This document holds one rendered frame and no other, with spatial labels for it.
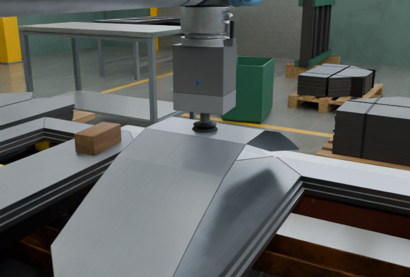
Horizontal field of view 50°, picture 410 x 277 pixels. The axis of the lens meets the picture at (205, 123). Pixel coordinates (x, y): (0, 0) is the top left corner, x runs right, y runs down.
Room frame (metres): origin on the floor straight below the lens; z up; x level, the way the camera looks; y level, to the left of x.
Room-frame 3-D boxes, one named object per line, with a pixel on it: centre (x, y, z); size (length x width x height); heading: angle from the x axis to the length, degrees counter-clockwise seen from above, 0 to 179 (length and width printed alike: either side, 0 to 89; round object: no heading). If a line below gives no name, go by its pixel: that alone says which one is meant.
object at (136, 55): (7.35, 0.98, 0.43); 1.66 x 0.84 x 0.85; 152
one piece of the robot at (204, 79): (0.71, -0.01, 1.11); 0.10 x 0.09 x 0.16; 158
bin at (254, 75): (4.54, -0.43, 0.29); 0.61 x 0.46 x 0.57; 161
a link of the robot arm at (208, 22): (0.70, 0.00, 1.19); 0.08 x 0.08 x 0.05
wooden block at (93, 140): (1.09, 0.27, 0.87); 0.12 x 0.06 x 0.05; 157
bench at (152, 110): (4.13, 0.90, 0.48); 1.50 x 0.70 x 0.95; 62
